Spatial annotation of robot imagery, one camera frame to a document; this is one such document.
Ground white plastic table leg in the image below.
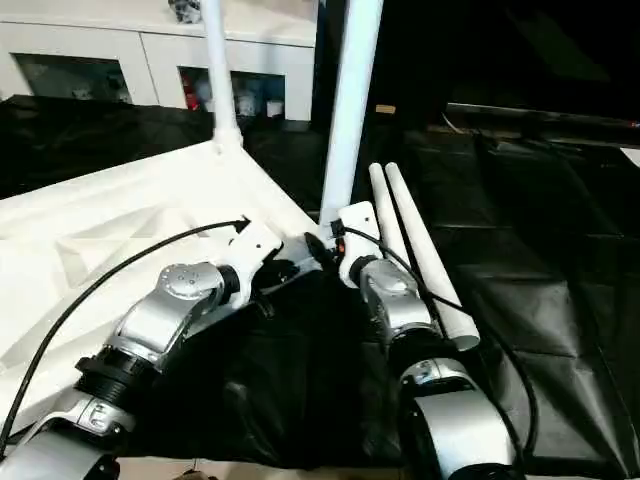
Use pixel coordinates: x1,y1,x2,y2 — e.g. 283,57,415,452
367,161,452,322
317,0,386,237
201,0,247,152
383,161,483,353

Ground white plastic table top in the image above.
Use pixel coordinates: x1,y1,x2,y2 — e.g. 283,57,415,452
0,131,327,437

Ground black plastic mat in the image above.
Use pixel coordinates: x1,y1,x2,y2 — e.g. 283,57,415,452
0,93,640,474

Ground black metal rod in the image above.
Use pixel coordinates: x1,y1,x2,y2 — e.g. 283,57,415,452
443,101,640,129

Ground white cabinet with glass doors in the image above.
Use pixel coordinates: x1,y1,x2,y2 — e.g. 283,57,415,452
0,12,320,122

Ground black backdrop cloth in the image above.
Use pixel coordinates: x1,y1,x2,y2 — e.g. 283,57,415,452
311,0,640,147

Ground black bundle on cabinet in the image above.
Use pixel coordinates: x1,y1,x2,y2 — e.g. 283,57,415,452
168,0,207,25

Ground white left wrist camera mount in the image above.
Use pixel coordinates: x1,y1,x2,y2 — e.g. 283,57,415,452
226,221,285,307

